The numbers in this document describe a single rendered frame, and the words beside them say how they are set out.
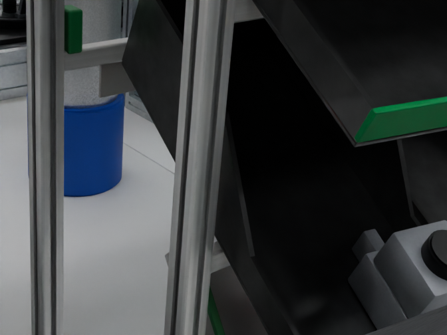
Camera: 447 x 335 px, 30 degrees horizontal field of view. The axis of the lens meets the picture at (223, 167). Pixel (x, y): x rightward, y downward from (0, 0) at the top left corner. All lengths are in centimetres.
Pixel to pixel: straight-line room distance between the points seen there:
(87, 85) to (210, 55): 86
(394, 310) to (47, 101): 28
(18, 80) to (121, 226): 57
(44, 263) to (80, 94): 67
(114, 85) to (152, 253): 60
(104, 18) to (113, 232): 32
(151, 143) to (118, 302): 52
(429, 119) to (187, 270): 18
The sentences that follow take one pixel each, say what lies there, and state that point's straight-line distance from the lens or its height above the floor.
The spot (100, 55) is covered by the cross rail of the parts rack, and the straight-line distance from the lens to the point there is 62.
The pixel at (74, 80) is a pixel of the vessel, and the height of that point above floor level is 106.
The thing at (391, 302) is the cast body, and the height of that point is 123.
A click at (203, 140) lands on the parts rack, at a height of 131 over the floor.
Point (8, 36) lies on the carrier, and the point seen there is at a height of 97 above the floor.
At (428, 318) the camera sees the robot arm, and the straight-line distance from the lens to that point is 16.
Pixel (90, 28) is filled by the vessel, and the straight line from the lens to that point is 127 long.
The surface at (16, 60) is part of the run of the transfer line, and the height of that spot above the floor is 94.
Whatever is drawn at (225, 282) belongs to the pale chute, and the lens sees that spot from 61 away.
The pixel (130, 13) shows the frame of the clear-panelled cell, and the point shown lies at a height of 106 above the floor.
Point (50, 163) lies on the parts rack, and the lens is 63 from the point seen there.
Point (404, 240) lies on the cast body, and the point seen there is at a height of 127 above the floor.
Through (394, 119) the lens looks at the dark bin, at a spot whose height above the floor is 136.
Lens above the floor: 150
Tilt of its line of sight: 25 degrees down
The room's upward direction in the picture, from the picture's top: 5 degrees clockwise
